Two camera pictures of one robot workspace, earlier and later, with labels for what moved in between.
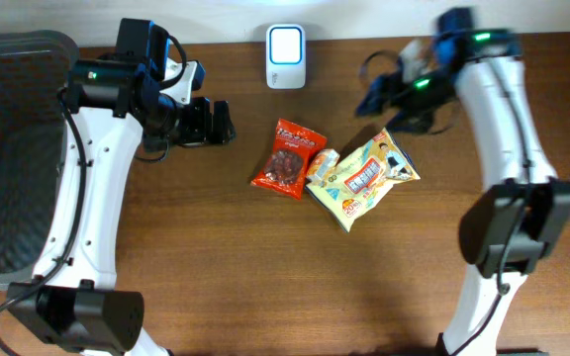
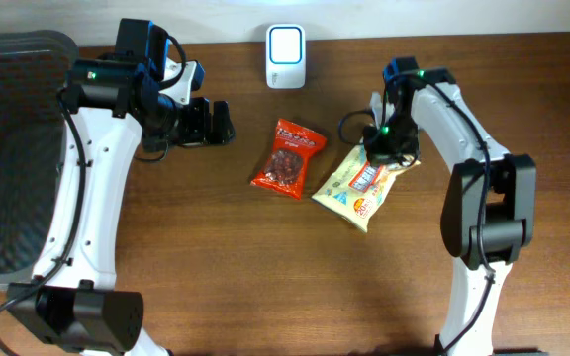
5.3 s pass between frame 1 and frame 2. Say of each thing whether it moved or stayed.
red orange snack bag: stayed
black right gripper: moved
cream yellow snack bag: moved
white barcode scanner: stayed
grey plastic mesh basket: stayed
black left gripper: stayed
